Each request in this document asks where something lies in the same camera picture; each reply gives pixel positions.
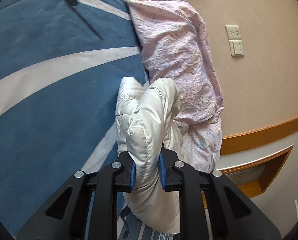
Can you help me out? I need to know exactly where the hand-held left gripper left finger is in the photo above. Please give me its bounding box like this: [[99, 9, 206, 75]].
[[16, 151, 137, 240]]

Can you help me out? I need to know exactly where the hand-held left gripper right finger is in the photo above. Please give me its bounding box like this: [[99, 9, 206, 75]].
[[159, 148, 282, 240]]

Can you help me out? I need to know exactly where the white puffer jacket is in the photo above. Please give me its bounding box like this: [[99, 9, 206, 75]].
[[114, 76, 184, 235]]

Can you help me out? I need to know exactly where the wooden framed cabinet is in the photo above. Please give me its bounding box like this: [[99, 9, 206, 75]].
[[201, 144, 295, 209]]

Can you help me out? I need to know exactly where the blue white striped bed sheet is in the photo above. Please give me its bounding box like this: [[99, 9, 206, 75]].
[[0, 0, 179, 240]]

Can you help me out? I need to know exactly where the pink floral duvet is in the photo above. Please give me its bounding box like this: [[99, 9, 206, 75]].
[[116, 0, 226, 173]]

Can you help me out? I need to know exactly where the wooden wall post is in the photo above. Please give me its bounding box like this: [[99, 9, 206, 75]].
[[221, 114, 298, 155]]

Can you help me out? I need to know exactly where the white light switch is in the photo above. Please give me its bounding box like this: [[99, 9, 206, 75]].
[[229, 40, 245, 57]]

